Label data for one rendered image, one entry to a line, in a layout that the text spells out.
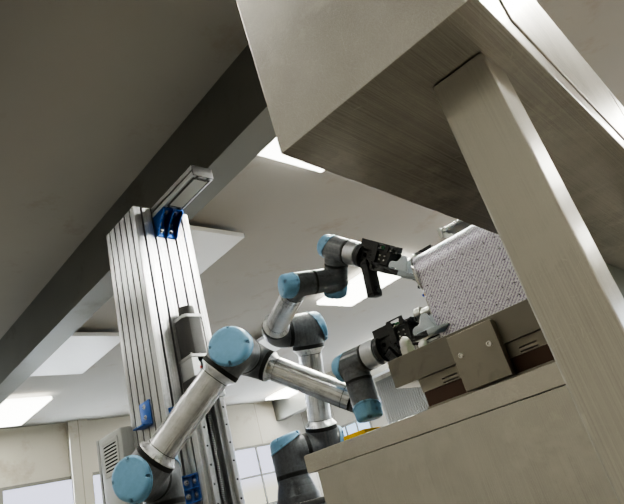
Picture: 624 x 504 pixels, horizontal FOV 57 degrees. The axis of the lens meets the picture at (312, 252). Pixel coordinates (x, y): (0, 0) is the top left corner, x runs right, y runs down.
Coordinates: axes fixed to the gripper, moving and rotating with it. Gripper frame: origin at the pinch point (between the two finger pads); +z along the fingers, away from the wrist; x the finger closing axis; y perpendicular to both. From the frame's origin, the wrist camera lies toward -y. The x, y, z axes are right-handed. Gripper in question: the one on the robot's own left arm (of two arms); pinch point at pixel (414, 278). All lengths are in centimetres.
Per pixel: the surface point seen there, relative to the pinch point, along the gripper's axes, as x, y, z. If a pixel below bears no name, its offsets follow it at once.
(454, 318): -7.3, -6.0, 18.2
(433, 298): -7.4, -3.0, 11.3
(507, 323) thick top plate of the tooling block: -27.0, -1.6, 39.4
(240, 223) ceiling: 170, -7, -282
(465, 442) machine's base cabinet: -33, -24, 40
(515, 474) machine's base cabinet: -33, -26, 50
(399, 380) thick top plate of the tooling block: -27.0, -20.5, 19.9
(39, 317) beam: 74, -126, -392
